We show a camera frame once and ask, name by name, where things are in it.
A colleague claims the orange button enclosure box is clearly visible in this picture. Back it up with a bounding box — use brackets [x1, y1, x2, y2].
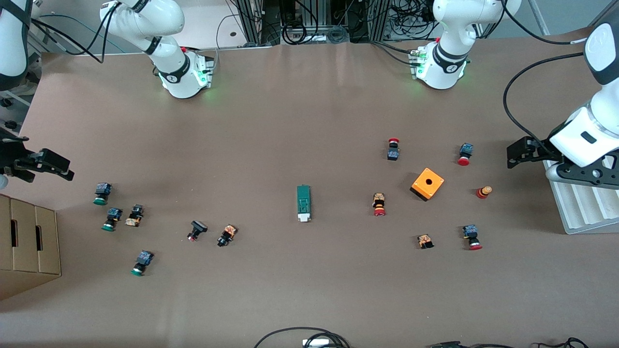
[410, 167, 444, 202]

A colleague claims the grey metal bar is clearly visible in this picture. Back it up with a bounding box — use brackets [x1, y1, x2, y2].
[527, 0, 552, 37]

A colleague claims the white ridged plastic tray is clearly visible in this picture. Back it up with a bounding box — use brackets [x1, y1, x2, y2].
[544, 162, 619, 235]

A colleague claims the thin black curly cable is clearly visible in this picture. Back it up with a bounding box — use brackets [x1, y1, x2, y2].
[534, 337, 590, 348]

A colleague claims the black round button orange block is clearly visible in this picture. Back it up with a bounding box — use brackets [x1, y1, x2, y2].
[217, 224, 237, 248]

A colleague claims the green pushbutton with blue block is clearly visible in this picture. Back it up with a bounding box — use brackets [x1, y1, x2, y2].
[130, 250, 154, 277]
[101, 208, 123, 232]
[93, 182, 113, 206]

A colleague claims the black flat cable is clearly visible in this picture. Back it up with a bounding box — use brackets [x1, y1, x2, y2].
[428, 341, 516, 348]

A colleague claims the black square pushbutton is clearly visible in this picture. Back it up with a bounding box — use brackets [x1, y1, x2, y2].
[187, 220, 208, 242]

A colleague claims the brown cardboard box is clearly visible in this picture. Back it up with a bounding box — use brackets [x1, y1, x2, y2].
[0, 194, 62, 301]

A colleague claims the aluminium frame post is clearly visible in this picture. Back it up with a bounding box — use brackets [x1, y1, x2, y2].
[244, 0, 281, 46]
[370, 0, 393, 42]

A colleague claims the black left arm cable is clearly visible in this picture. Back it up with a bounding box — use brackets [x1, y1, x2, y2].
[501, 0, 588, 150]

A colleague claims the black looped cable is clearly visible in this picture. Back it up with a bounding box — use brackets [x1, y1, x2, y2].
[254, 327, 351, 348]

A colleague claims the black cable tangle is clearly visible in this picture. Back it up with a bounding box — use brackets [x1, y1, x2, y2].
[392, 0, 436, 40]

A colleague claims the black switch with orange block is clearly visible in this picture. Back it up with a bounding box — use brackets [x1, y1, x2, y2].
[125, 204, 145, 228]

